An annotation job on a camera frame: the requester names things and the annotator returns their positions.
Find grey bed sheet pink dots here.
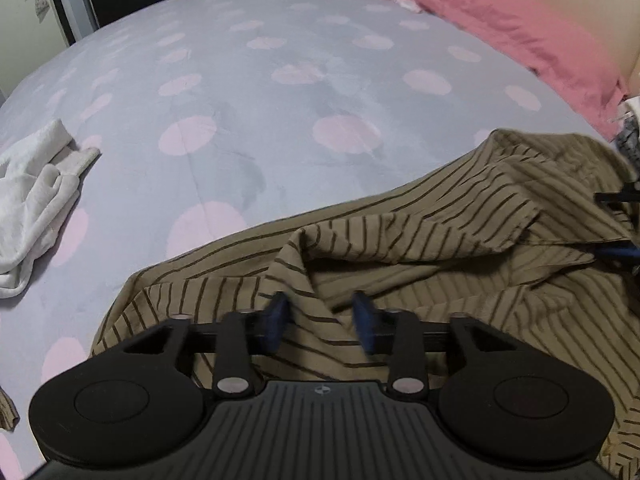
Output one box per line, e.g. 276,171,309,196
0,0,616,480

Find white fleece garment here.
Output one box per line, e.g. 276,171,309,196
0,119,102,301

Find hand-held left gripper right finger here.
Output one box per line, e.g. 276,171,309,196
351,290,523,402

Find tan striped shirt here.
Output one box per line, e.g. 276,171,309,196
90,129,640,480

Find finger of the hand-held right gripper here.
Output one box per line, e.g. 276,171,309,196
594,184,640,207
594,241,640,276

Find beige padded headboard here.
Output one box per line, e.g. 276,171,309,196
515,0,640,98

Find white door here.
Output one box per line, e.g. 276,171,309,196
0,0,98,98

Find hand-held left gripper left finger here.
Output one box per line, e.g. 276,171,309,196
121,292,292,402

